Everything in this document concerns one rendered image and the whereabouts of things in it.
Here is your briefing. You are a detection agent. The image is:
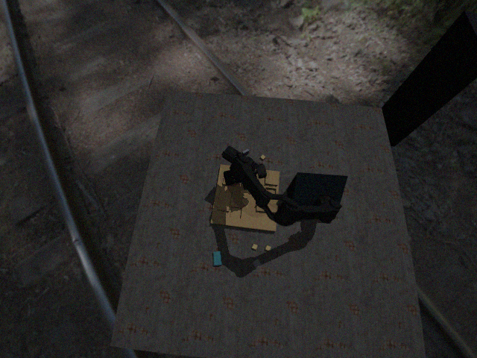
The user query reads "teal rectangular block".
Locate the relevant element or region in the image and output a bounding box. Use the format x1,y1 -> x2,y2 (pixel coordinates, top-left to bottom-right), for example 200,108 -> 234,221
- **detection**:
213,251 -> 221,266

